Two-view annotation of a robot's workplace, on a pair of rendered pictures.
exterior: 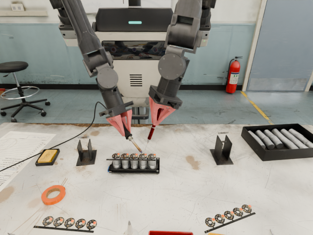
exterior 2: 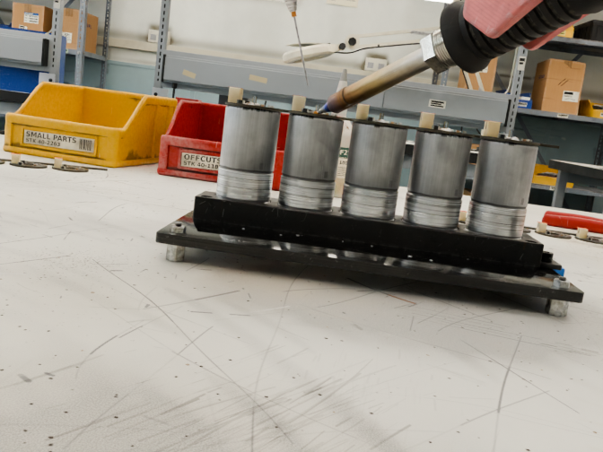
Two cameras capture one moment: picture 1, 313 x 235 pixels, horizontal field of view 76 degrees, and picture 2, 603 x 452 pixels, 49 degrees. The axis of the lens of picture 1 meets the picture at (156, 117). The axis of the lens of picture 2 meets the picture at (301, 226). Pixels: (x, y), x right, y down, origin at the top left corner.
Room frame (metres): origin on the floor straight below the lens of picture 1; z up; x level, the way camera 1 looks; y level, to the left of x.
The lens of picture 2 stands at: (0.78, 0.05, 0.81)
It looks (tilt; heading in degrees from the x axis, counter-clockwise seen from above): 10 degrees down; 181
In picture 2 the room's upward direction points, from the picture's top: 8 degrees clockwise
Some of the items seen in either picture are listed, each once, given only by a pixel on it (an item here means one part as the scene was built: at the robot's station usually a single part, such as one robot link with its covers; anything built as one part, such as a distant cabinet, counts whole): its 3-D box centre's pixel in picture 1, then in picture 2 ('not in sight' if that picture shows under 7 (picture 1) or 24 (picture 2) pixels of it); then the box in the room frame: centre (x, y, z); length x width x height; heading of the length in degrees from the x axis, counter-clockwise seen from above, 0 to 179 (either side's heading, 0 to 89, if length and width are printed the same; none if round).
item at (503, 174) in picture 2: (116, 161); (499, 195); (0.48, 0.13, 0.79); 0.02 x 0.02 x 0.05
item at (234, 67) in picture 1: (234, 74); not in sight; (2.99, -1.19, 0.29); 0.16 x 0.15 x 0.55; 89
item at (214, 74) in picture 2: not in sight; (333, 92); (-1.77, 0.04, 0.90); 1.30 x 0.06 x 0.12; 89
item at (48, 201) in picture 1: (53, 194); not in sight; (0.38, 0.29, 0.76); 0.06 x 0.06 x 0.01
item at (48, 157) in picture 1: (48, 156); not in sight; (0.54, 0.38, 0.76); 0.07 x 0.05 x 0.02; 5
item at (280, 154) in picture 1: (282, 140); not in sight; (0.62, -0.48, 0.77); 0.24 x 0.16 x 0.04; 96
